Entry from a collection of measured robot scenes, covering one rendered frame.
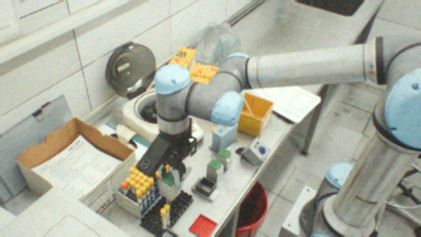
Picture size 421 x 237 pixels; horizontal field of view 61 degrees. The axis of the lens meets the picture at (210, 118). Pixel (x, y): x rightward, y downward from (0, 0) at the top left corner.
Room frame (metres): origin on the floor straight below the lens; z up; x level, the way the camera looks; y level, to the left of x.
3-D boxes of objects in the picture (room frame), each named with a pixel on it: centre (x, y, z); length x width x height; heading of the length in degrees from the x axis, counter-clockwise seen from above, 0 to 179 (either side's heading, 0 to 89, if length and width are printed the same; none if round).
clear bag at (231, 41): (1.72, -0.04, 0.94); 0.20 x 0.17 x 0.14; 133
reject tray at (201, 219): (0.62, 0.00, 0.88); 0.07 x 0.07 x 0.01; 60
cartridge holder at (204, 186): (0.76, 0.00, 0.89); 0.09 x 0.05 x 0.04; 60
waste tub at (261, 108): (1.12, -0.17, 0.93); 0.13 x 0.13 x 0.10; 64
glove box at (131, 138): (0.91, 0.30, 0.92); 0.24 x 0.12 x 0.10; 60
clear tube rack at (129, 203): (0.74, 0.19, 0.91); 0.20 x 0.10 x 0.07; 150
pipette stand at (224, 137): (0.98, -0.06, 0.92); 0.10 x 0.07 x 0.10; 142
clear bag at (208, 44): (1.58, 0.05, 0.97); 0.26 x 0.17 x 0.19; 163
